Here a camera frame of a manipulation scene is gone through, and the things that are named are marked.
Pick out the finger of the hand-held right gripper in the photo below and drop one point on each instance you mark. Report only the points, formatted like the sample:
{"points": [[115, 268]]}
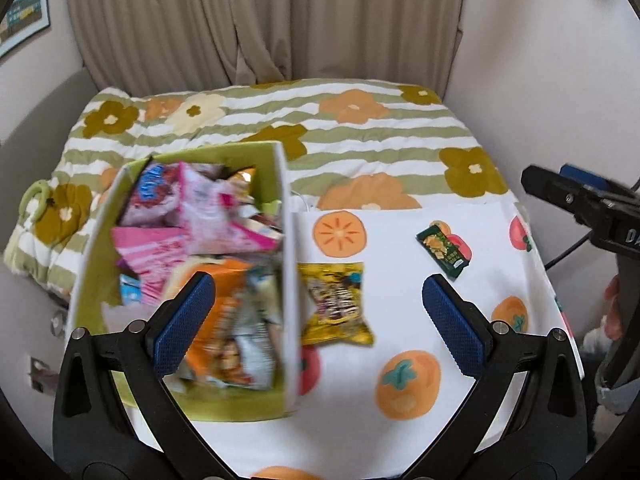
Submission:
{"points": [[550, 185], [582, 175]]}

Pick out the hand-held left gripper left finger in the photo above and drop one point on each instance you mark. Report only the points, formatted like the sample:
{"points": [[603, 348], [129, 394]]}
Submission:
{"points": [[182, 325]]}

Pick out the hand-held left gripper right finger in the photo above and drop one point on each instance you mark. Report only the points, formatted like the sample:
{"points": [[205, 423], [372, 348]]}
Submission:
{"points": [[455, 325]]}

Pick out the green cardboard box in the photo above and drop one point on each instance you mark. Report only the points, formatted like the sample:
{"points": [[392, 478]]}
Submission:
{"points": [[287, 260]]}

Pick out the person's right hand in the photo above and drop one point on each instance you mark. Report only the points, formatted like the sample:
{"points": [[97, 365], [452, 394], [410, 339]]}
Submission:
{"points": [[612, 310]]}

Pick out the orange snack bag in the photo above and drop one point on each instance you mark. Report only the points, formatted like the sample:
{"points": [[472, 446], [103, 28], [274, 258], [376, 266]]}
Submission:
{"points": [[225, 320]]}

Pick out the white fruit print blanket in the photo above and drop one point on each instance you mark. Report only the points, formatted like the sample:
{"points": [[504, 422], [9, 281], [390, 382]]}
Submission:
{"points": [[400, 285]]}

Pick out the small dark green snack packet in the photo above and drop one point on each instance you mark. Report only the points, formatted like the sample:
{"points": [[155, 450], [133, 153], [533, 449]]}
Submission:
{"points": [[442, 250]]}

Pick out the pink white snack packet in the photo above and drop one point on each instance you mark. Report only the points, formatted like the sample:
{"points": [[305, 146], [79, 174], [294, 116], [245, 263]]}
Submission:
{"points": [[215, 215]]}

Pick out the gold snack packet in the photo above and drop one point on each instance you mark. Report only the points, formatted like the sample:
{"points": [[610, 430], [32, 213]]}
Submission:
{"points": [[335, 305]]}

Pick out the green striped flower blanket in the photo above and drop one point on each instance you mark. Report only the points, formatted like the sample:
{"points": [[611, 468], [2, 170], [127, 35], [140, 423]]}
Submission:
{"points": [[350, 135]]}

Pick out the beige curtain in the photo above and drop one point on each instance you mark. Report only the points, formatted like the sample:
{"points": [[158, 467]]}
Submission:
{"points": [[250, 20]]}

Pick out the wall poster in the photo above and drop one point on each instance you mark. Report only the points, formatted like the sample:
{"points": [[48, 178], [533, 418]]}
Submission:
{"points": [[25, 10]]}

